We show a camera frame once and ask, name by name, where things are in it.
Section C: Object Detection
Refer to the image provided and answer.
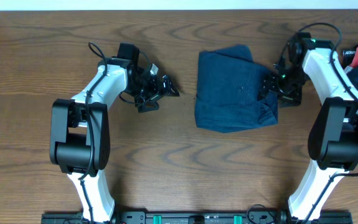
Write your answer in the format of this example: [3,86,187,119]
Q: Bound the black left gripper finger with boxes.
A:
[162,75,180,96]
[137,100,159,113]

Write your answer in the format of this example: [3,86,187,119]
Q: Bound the dark blue denim shorts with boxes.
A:
[195,45,278,133]

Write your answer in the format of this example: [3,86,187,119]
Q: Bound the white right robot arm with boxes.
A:
[257,32,358,223]

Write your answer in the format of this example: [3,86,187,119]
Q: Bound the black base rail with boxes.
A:
[41,210,353,224]

